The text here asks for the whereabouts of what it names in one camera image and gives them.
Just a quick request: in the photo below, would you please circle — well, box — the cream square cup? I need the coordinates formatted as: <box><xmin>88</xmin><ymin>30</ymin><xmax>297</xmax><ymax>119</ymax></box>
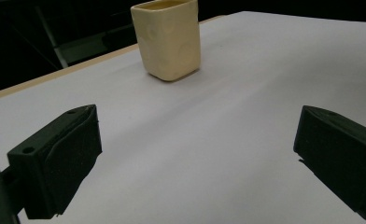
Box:
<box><xmin>130</xmin><ymin>0</ymin><xmax>202</xmax><ymax>83</ymax></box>

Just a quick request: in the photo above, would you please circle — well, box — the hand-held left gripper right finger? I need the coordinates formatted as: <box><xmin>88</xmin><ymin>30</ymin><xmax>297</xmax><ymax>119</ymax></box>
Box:
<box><xmin>292</xmin><ymin>105</ymin><xmax>366</xmax><ymax>221</ymax></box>

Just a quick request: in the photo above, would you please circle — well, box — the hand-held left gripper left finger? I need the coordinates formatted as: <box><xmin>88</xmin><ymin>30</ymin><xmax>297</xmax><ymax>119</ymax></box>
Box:
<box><xmin>7</xmin><ymin>104</ymin><xmax>104</xmax><ymax>220</ymax></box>

